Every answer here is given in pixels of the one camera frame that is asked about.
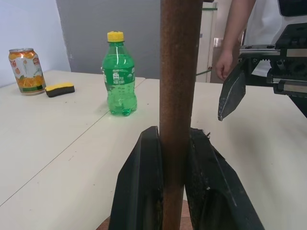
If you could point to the yellow and black sponge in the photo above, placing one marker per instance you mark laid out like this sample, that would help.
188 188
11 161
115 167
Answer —
60 89

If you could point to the person's bare hand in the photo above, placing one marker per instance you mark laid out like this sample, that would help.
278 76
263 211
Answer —
224 64

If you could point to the black box device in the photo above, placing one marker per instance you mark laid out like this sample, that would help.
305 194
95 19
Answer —
293 7

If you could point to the brown wooden pole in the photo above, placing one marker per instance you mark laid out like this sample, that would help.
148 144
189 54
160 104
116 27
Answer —
178 83

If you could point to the white cabinet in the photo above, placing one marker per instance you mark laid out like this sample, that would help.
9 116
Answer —
206 43

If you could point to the orange juice can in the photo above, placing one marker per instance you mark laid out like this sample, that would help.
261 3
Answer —
27 72

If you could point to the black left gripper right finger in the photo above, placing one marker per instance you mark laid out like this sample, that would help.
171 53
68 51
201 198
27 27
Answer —
211 191

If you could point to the green plastic soda bottle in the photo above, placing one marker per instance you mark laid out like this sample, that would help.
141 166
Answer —
119 79

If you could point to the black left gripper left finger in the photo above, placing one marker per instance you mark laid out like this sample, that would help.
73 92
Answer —
139 182

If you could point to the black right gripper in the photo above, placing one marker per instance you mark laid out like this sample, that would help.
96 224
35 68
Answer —
290 60

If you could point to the person's white shirt torso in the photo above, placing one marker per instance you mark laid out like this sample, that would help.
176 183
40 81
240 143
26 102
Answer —
263 24

